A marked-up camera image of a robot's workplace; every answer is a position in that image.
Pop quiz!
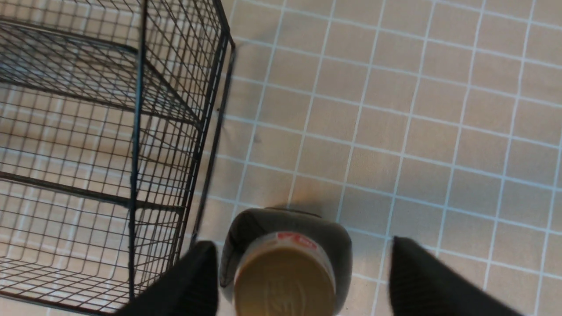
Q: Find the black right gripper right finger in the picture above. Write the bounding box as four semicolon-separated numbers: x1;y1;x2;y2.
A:
388;236;520;316

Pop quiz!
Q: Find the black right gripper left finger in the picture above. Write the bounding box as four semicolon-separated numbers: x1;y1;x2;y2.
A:
115;241;219;316

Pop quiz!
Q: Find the dark vinegar bottle gold cap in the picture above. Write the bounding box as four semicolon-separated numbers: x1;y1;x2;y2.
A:
219;208;353;316

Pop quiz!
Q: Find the beige grid-pattern tablecloth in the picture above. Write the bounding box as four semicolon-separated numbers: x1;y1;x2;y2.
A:
180;0;561;316

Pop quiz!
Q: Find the black wire mesh shelf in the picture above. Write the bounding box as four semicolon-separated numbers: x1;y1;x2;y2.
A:
0;0;235;315

